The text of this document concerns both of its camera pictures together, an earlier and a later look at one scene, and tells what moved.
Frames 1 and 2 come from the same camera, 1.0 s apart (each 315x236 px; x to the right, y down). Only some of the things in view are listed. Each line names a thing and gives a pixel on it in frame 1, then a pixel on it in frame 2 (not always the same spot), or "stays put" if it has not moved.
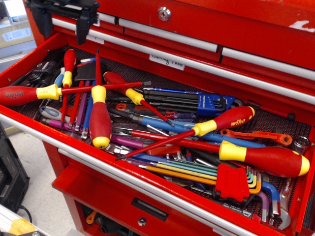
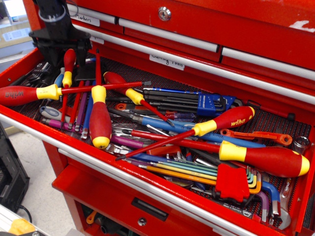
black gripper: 44,18 to 58,34
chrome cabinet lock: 164,13 stays put
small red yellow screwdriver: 68,80 stays put
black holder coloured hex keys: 86,74 stays put
